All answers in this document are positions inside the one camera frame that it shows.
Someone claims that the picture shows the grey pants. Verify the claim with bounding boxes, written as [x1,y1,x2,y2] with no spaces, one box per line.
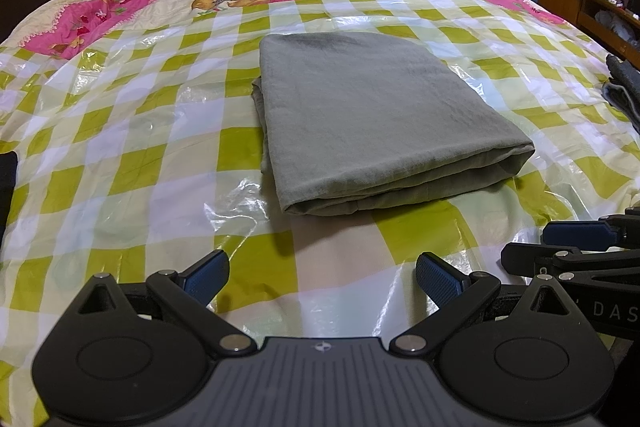
[251,32,536,218]

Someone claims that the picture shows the black cloth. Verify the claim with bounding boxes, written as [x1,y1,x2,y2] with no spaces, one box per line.
[0,152,18,243]

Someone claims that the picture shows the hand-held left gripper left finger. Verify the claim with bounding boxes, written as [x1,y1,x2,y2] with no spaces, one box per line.
[67,250,253,356]

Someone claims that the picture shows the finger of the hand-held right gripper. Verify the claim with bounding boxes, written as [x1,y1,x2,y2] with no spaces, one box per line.
[541,207,640,252]
[501,243,640,279]

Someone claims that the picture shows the dark grey folded cloth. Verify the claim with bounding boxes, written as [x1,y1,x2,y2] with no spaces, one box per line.
[601,53,640,132]

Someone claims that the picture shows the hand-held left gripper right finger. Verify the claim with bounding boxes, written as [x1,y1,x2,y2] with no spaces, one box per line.
[389,252,581,356]

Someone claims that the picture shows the checked printed bedsheet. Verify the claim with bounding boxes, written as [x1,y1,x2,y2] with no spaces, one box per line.
[0,0,640,427]

